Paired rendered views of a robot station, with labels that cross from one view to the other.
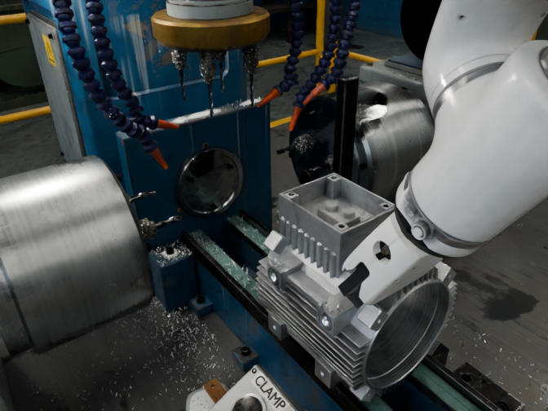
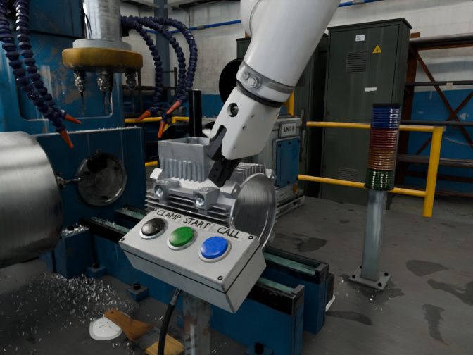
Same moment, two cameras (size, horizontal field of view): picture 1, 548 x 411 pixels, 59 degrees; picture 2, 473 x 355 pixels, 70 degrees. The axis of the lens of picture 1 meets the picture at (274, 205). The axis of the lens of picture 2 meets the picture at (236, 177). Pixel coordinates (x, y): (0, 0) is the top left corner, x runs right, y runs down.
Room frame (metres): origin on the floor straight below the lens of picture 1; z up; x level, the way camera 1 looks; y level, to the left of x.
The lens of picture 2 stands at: (-0.12, 0.05, 1.22)
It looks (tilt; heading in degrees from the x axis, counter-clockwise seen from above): 13 degrees down; 342
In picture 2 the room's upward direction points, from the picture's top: straight up
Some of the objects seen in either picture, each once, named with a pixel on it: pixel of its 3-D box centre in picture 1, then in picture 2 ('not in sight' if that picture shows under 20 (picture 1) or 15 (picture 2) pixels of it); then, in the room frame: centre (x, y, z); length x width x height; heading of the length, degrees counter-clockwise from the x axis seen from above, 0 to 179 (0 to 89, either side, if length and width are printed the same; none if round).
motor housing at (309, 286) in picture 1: (352, 293); (213, 206); (0.51, -0.11, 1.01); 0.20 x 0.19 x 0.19; 36
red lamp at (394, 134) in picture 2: not in sight; (383, 137); (0.49, -0.49, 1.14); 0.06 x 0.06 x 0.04
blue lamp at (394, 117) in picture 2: not in sight; (385, 117); (0.49, -0.49, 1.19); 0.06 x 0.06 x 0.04
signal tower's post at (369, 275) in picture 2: not in sight; (377, 196); (0.49, -0.49, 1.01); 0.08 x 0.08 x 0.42; 35
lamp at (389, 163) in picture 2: not in sight; (381, 158); (0.49, -0.49, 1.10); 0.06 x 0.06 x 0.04
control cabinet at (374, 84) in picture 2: not in sight; (361, 124); (2.97, -2.37, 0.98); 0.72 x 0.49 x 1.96; 37
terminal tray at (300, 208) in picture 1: (335, 223); (198, 158); (0.54, -0.08, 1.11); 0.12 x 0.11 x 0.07; 36
